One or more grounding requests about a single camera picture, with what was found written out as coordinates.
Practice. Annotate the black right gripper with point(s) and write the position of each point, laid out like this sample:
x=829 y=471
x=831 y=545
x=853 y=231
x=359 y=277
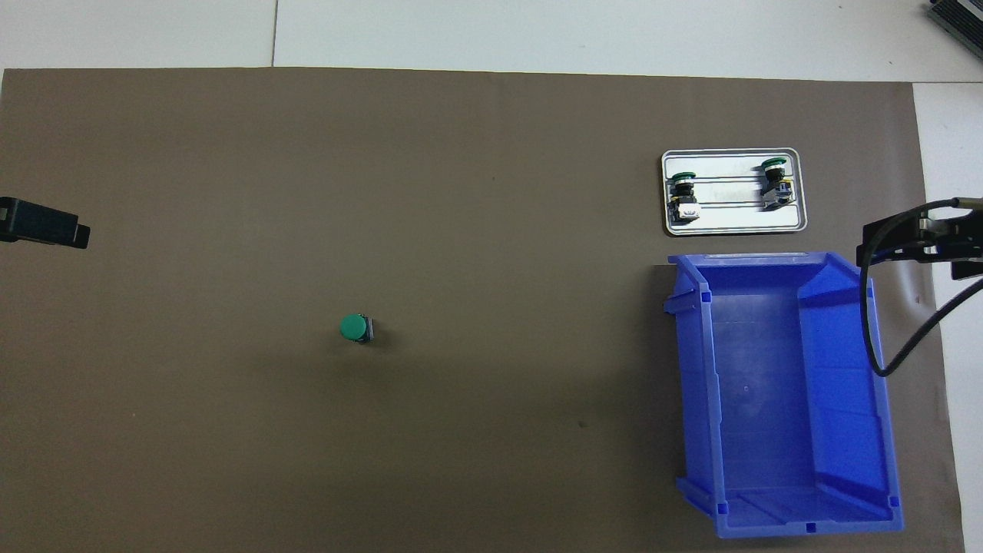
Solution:
x=968 y=242

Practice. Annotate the green push button switch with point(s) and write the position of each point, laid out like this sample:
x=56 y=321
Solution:
x=353 y=328

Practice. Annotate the green push button blue block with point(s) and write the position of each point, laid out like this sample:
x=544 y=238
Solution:
x=776 y=184

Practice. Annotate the green push button white block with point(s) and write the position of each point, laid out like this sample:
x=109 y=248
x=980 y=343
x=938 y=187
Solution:
x=683 y=201

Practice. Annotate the silver metal tray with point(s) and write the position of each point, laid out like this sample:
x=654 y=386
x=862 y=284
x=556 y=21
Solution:
x=737 y=223

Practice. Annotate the blue plastic storage bin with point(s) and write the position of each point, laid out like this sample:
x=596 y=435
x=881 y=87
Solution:
x=768 y=399

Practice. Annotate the grey ribbed device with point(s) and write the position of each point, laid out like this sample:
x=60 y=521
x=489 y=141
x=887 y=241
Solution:
x=960 y=15

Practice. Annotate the brown table mat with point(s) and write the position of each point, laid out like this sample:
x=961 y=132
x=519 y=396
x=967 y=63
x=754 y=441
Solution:
x=499 y=192

